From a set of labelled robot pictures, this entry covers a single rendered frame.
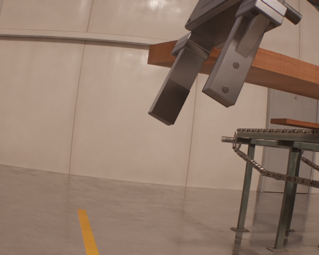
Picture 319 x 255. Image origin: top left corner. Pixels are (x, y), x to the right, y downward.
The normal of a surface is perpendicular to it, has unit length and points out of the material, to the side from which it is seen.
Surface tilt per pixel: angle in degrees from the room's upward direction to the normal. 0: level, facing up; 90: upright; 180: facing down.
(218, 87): 83
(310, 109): 90
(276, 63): 90
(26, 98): 89
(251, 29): 110
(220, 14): 155
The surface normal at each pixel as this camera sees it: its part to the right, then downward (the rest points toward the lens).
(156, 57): -0.87, -0.10
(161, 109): 0.35, -0.10
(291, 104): 0.18, 0.01
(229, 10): -0.43, 0.87
